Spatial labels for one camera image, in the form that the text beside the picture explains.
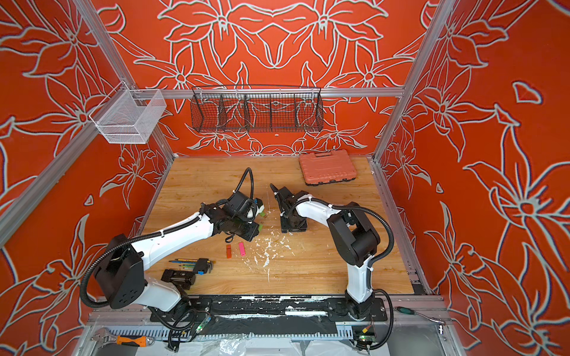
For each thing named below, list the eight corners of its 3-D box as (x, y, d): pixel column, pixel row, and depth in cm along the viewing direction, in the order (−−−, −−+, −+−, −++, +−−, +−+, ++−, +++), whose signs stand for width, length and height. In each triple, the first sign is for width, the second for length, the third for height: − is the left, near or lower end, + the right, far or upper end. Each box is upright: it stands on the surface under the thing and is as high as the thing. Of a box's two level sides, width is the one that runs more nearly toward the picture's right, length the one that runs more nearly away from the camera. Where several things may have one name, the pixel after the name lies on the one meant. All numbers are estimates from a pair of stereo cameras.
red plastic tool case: (307, 189, 108) (308, 182, 103) (297, 161, 120) (297, 154, 116) (355, 180, 111) (358, 173, 107) (340, 154, 123) (342, 147, 119)
